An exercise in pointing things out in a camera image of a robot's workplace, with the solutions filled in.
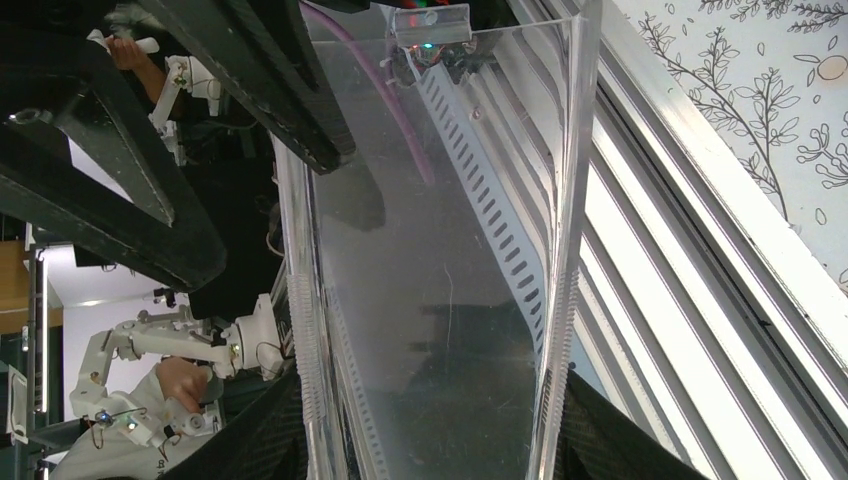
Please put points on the operator hand upper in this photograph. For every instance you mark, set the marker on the operator hand upper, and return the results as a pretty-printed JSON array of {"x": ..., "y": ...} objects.
[{"x": 126, "y": 54}]

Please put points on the operator hand lower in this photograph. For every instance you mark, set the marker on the operator hand lower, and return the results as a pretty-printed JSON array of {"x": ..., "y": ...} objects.
[{"x": 184, "y": 381}]

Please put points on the aluminium front rail frame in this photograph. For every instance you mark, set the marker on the aluminium front rail frame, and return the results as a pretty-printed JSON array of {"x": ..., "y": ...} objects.
[{"x": 699, "y": 313}]

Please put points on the floral patterned table mat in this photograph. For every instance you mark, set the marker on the floral patterned table mat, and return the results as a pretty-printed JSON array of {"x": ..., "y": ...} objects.
[{"x": 771, "y": 78}]

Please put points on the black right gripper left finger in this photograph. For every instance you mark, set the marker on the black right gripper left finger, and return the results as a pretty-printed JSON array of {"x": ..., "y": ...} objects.
[{"x": 265, "y": 441}]

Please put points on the clear plastic metronome cover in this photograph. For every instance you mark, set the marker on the clear plastic metronome cover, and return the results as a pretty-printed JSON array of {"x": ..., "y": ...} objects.
[{"x": 534, "y": 86}]

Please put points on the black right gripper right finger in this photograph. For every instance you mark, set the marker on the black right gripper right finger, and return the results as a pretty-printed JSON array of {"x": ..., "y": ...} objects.
[{"x": 597, "y": 441}]

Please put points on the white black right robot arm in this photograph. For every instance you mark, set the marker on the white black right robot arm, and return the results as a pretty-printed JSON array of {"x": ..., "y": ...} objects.
[{"x": 184, "y": 191}]

